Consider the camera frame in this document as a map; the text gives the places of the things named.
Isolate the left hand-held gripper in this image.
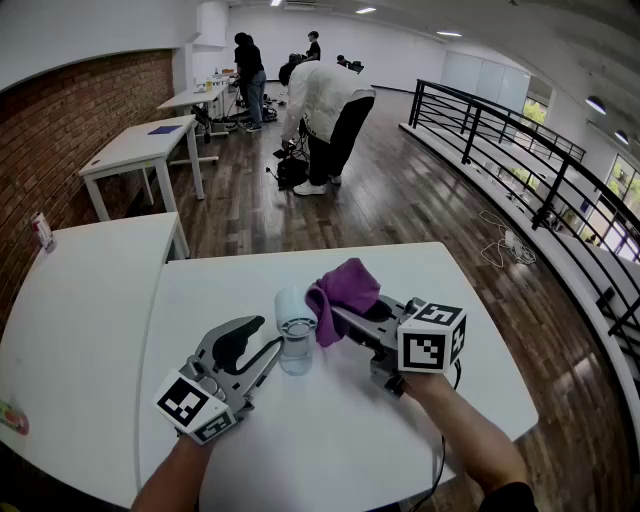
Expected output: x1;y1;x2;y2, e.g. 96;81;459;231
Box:
152;315;285;445

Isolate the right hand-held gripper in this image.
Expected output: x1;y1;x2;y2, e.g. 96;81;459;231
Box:
330;294;468;399

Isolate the purple cloth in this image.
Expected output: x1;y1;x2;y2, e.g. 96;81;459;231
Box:
304;257;382;349

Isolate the person's right forearm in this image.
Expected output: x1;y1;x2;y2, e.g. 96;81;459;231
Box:
403;372;529;499

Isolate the person's left forearm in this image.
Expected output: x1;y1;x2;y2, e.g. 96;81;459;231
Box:
130;430;217;512

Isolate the white table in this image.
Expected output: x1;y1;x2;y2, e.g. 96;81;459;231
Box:
157;83;236;134
78;113;206;222
0;212;191;510

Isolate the black bag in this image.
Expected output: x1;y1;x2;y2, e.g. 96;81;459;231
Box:
276;154;310;190

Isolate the black metal railing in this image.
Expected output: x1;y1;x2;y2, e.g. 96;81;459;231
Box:
408;78;640;351

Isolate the person's black clothing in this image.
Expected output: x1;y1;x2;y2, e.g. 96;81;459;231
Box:
477;480;540;512

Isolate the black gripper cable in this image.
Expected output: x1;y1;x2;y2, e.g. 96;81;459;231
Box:
408;358;464;512

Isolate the white floor cable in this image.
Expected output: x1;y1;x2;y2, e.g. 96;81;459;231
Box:
479;209;537;269

